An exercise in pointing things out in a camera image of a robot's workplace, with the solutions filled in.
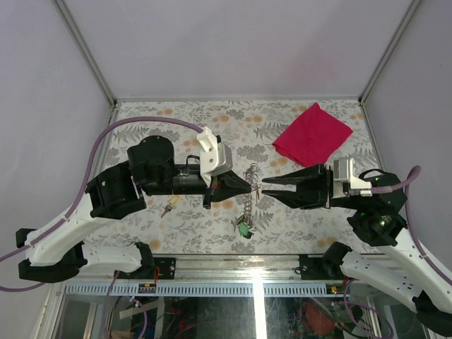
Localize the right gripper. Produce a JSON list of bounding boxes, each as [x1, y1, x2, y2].
[[260, 160, 364, 208]]

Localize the metal ring key organizer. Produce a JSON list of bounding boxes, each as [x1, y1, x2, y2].
[[239, 163, 261, 229]]

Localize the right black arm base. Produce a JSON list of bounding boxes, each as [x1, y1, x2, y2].
[[295, 242, 352, 281]]

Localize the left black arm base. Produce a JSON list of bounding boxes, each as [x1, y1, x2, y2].
[[129, 242, 177, 281]]

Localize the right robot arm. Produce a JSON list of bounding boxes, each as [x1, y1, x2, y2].
[[263, 158, 451, 337]]

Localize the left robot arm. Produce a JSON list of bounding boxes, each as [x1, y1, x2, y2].
[[16, 136, 251, 283]]

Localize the green key tag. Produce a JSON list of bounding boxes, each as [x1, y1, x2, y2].
[[237, 222, 250, 238]]

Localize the magenta folded cloth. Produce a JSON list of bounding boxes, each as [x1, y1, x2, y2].
[[273, 103, 352, 167]]

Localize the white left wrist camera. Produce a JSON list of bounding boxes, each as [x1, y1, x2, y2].
[[196, 127, 233, 187]]

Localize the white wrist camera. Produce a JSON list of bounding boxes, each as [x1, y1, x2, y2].
[[196, 127, 233, 187], [333, 157, 372, 198]]

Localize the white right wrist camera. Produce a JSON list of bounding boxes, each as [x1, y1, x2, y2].
[[333, 157, 372, 198]]

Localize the aluminium front rail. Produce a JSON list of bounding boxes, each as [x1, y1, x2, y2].
[[51, 255, 348, 297]]

